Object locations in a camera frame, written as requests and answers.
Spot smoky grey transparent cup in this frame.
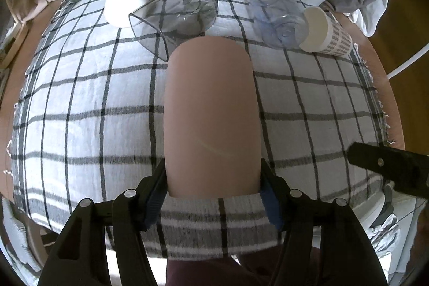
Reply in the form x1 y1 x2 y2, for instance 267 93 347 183
129 0 218 62

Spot white curved floor lamp pole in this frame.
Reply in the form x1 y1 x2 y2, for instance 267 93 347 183
387 43 429 80

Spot houndstooth patterned paper cup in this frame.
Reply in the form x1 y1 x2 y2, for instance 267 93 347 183
299 6 353 57

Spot checkered grey white tablecloth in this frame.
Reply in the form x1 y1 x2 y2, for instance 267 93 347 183
4 0 398 261

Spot pink plastic cup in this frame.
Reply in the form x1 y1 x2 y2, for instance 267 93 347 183
164 36 262 199

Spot clear bluish plastic cup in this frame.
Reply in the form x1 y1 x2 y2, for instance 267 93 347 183
246 0 309 49

